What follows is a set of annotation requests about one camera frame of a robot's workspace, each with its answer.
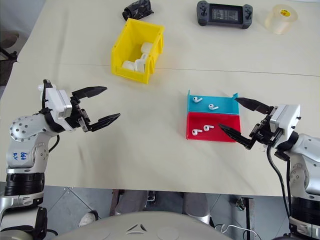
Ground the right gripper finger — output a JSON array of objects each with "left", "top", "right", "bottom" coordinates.
[
  {"left": 217, "top": 123, "right": 256, "bottom": 151},
  {"left": 234, "top": 97, "right": 275, "bottom": 116}
]

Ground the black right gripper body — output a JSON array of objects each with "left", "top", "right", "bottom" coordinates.
[{"left": 249, "top": 106, "right": 284, "bottom": 149}]

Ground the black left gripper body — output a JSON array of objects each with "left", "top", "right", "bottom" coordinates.
[{"left": 65, "top": 96, "right": 91, "bottom": 133}]

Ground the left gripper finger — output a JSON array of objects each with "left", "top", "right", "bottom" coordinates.
[
  {"left": 84, "top": 112, "right": 122, "bottom": 133},
  {"left": 72, "top": 86, "right": 109, "bottom": 102}
]

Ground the yellow plastic bin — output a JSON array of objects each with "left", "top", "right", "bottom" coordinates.
[{"left": 110, "top": 17, "right": 166, "bottom": 86}]

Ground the red plastic tray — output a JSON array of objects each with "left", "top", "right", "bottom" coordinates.
[{"left": 185, "top": 111, "right": 242, "bottom": 144}]

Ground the blue plastic tray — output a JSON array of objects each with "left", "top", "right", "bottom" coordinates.
[{"left": 186, "top": 89, "right": 240, "bottom": 116}]

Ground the rusty metal table leg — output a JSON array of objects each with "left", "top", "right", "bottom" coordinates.
[
  {"left": 245, "top": 196, "right": 255, "bottom": 236},
  {"left": 109, "top": 189, "right": 121, "bottom": 219}
]

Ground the grey rounded leg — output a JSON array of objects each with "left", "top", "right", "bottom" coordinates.
[
  {"left": 181, "top": 192, "right": 214, "bottom": 226},
  {"left": 115, "top": 190, "right": 149, "bottom": 216}
]

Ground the clear tape roll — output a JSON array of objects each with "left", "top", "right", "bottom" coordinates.
[{"left": 264, "top": 3, "right": 300, "bottom": 36}]

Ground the black stool base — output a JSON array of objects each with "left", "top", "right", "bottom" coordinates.
[{"left": 0, "top": 29, "right": 20, "bottom": 64}]

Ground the black crumpled pouch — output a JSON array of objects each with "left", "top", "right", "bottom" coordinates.
[{"left": 122, "top": 0, "right": 155, "bottom": 20}]

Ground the black handheld game controller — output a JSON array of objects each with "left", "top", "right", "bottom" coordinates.
[{"left": 195, "top": 0, "right": 254, "bottom": 30}]

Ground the white shoe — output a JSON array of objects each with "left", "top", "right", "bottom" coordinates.
[{"left": 79, "top": 209, "right": 100, "bottom": 228}]

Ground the grey robot torso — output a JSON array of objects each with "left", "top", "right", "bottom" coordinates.
[{"left": 56, "top": 211, "right": 237, "bottom": 240}]

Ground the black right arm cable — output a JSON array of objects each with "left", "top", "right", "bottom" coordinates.
[{"left": 265, "top": 143, "right": 295, "bottom": 221}]

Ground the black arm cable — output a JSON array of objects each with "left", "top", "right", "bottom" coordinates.
[
  {"left": 265, "top": 143, "right": 295, "bottom": 221},
  {"left": 48, "top": 134, "right": 61, "bottom": 154}
]

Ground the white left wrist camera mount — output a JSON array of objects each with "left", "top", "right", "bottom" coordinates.
[{"left": 37, "top": 79, "right": 76, "bottom": 132}]

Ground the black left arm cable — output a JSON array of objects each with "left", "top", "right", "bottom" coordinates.
[{"left": 48, "top": 134, "right": 61, "bottom": 154}]

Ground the white floor cable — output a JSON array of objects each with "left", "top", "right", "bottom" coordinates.
[{"left": 214, "top": 223, "right": 259, "bottom": 240}]

